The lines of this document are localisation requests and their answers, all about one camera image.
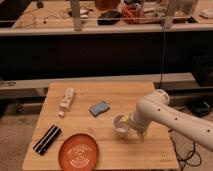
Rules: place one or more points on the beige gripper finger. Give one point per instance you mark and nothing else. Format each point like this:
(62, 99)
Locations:
(142, 136)

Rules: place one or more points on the white ceramic cup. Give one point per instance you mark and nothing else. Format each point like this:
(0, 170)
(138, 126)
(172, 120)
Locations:
(120, 127)

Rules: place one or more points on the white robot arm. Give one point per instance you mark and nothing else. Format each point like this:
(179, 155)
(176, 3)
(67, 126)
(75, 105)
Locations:
(155, 107)

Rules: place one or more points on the blue sponge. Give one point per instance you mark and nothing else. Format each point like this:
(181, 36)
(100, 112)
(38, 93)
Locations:
(99, 108)

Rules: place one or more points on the black box on floor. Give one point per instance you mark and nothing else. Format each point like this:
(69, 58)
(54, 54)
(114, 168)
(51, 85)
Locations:
(199, 108)

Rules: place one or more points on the orange plate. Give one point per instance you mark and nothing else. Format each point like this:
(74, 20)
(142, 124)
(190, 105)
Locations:
(79, 152)

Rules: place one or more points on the black rectangular box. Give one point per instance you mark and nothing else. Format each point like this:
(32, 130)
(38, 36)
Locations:
(46, 141)

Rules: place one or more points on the orange tool on bench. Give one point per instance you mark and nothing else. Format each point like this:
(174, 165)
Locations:
(132, 15)

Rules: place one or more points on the black bag on bench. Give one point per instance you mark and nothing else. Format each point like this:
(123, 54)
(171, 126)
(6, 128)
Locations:
(109, 17)

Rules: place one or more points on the grey metal post right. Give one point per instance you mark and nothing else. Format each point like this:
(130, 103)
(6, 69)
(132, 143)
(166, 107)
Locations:
(169, 15)

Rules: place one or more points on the grey metal post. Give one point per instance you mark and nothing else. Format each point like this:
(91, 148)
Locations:
(75, 8)
(169, 15)

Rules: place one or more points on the grey metal post left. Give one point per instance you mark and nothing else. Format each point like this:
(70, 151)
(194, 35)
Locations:
(75, 8)

